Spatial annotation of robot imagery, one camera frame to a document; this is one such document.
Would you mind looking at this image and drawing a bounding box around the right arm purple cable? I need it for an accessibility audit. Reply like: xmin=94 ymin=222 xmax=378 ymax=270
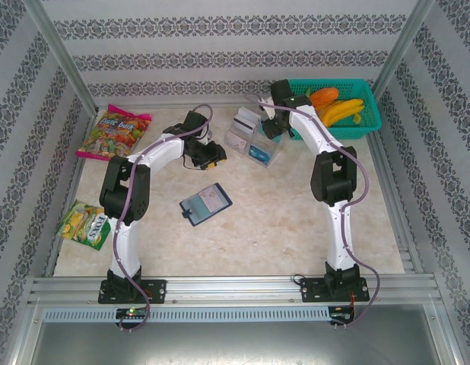
xmin=245 ymin=93 xmax=380 ymax=330

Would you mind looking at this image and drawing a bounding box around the grey metal panel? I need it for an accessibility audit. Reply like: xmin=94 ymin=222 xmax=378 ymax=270
xmin=14 ymin=302 xmax=462 ymax=365

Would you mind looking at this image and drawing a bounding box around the blue credit card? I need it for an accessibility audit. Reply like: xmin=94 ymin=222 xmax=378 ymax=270
xmin=249 ymin=145 xmax=273 ymax=167

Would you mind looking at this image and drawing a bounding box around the teal plastic basket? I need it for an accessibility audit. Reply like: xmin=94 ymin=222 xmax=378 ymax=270
xmin=287 ymin=78 xmax=383 ymax=141

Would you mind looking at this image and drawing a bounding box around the navy leather card holder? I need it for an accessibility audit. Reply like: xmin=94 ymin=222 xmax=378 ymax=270
xmin=179 ymin=182 xmax=233 ymax=228

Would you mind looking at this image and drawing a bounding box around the yellow banana bunch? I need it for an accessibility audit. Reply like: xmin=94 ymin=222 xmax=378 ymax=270
xmin=319 ymin=97 xmax=366 ymax=129

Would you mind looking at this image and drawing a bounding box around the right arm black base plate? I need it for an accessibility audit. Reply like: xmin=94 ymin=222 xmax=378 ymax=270
xmin=298 ymin=276 xmax=371 ymax=304

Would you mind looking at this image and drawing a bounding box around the aluminium rear frame rail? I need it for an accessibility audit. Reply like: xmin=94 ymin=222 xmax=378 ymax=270
xmin=93 ymin=99 xmax=285 ymax=110

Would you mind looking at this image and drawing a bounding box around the floral white card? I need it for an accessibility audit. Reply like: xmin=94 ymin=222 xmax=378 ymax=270
xmin=224 ymin=130 xmax=248 ymax=152
xmin=199 ymin=186 xmax=225 ymax=213

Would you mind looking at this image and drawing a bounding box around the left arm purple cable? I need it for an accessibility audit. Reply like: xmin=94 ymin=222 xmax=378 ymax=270
xmin=112 ymin=104 xmax=214 ymax=335

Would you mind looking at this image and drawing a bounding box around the aluminium corner post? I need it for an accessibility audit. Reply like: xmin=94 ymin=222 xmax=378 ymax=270
xmin=370 ymin=0 xmax=437 ymax=100
xmin=21 ymin=0 xmax=100 ymax=116

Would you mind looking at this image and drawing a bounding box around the teal credit card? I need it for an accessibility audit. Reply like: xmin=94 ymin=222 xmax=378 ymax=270
xmin=189 ymin=193 xmax=210 ymax=224

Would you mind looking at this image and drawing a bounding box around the aluminium side frame rail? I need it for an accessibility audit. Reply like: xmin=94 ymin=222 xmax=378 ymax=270
xmin=43 ymin=108 xmax=99 ymax=278
xmin=366 ymin=131 xmax=426 ymax=275

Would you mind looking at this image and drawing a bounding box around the clear acrylic card organizer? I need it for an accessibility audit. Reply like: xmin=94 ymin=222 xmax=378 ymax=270
xmin=224 ymin=106 xmax=281 ymax=169

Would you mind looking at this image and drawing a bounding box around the orange mango fruit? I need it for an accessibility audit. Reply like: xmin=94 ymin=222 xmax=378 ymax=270
xmin=309 ymin=87 xmax=341 ymax=109

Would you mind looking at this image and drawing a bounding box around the green Fox's candy bag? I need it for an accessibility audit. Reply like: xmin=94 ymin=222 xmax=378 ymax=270
xmin=55 ymin=200 xmax=112 ymax=252

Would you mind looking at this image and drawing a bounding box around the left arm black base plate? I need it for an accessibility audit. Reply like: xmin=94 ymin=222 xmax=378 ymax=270
xmin=97 ymin=279 xmax=168 ymax=305

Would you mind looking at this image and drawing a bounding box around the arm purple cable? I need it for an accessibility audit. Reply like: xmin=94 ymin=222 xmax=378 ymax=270
xmin=245 ymin=93 xmax=380 ymax=330
xmin=112 ymin=104 xmax=214 ymax=335

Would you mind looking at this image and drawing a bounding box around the pink fruit candy bag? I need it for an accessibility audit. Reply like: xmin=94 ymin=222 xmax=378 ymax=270
xmin=75 ymin=103 xmax=153 ymax=163

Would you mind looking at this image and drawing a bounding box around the slotted grey cable duct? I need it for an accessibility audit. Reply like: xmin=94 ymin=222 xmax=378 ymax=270
xmin=42 ymin=306 xmax=332 ymax=324

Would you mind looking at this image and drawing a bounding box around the aluminium mounting rail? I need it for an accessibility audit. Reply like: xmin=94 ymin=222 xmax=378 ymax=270
xmin=27 ymin=275 xmax=446 ymax=306

